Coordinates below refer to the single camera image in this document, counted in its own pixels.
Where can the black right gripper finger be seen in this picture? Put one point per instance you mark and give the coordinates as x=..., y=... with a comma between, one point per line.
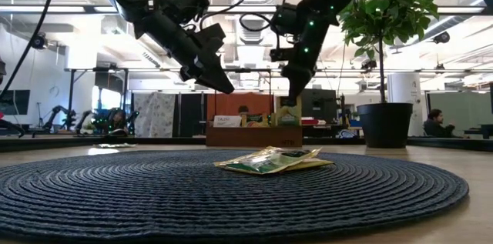
x=292, y=94
x=302, y=88

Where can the person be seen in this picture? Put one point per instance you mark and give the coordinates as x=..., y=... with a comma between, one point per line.
x=243, y=110
x=117, y=121
x=437, y=126

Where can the black background robot arm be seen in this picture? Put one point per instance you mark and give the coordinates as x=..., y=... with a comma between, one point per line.
x=58, y=115

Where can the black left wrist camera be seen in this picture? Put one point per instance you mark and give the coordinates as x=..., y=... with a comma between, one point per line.
x=185, y=1

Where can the green plant in black pot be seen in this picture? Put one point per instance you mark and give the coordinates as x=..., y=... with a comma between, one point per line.
x=385, y=124

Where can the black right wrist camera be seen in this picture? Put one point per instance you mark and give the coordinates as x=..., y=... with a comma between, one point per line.
x=285, y=19

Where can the black wall screen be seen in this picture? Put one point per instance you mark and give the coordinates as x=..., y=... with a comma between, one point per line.
x=15, y=101

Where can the black background monitor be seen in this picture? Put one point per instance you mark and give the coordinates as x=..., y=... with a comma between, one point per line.
x=319, y=103

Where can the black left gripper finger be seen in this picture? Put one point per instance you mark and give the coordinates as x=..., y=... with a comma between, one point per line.
x=213, y=44
x=204, y=76

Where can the orange partition panel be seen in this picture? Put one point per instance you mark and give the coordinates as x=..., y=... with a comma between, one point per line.
x=231, y=101

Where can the wooden tea organizer box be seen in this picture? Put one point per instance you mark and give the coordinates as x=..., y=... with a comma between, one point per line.
x=250, y=138

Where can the grey partition panel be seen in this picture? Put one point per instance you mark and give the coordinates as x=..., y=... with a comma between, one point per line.
x=470, y=109

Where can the floral curtain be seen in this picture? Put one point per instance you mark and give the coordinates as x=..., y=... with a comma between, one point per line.
x=154, y=115

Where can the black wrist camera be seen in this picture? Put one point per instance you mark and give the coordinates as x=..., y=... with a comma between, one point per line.
x=185, y=1
x=285, y=19

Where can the round dark woven placemat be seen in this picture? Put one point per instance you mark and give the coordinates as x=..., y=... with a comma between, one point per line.
x=115, y=198

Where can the black ceiling spotlight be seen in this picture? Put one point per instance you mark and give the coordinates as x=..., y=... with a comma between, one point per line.
x=442, y=37
x=38, y=42

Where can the white sign pillar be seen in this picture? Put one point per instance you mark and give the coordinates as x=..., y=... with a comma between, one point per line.
x=404, y=88

